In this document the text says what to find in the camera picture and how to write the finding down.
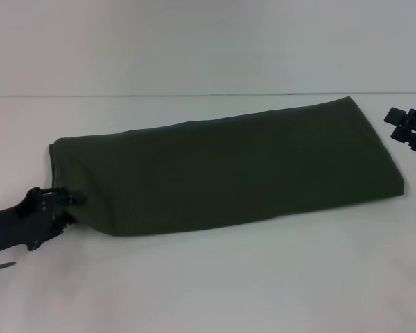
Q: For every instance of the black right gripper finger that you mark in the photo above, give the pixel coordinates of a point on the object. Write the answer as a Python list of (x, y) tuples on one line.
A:
[(405, 118), (409, 138)]

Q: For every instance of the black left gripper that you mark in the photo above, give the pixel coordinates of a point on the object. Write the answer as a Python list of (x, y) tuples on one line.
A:
[(17, 222)]

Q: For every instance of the dark green shirt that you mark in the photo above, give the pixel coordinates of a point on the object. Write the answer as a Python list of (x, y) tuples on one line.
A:
[(229, 166)]

